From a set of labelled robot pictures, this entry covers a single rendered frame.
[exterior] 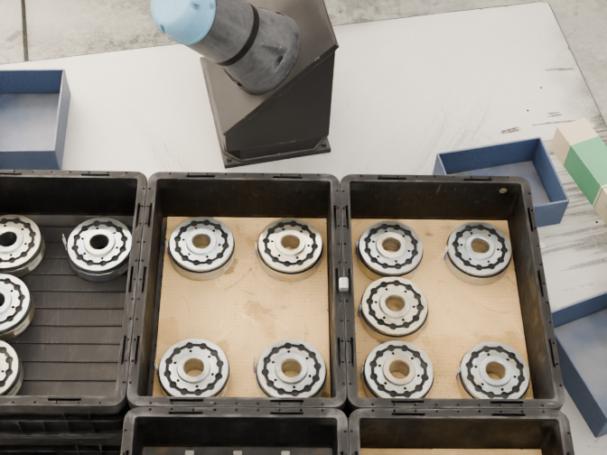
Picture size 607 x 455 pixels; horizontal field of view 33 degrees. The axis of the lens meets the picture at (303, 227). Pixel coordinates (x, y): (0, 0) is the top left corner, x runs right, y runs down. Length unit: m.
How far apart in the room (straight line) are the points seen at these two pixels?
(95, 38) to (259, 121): 1.40
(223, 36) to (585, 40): 1.77
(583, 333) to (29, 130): 1.07
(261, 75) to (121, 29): 1.46
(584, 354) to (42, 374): 0.87
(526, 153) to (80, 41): 1.62
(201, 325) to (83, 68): 0.72
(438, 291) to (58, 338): 0.59
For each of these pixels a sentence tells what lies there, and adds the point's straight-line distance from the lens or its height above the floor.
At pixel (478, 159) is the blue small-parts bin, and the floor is 0.74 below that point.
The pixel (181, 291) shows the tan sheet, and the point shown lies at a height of 0.83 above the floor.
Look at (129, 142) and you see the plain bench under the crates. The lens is 1.97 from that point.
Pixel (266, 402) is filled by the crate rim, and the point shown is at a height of 0.93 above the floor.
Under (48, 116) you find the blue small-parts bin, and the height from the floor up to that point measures 0.70.
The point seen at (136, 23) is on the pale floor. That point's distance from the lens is 3.19.
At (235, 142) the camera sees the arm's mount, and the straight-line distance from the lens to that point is 1.86.
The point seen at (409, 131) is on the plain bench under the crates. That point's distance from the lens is 1.99.
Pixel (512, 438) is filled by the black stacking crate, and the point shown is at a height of 0.86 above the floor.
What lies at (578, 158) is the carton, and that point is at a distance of 1.94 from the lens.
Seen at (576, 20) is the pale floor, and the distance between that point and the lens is 3.33.
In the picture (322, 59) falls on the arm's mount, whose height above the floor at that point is 0.96.
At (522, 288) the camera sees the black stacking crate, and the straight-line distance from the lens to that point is 1.63.
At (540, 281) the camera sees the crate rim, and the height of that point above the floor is 0.92.
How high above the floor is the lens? 2.21
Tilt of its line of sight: 55 degrees down
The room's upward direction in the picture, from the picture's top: 3 degrees clockwise
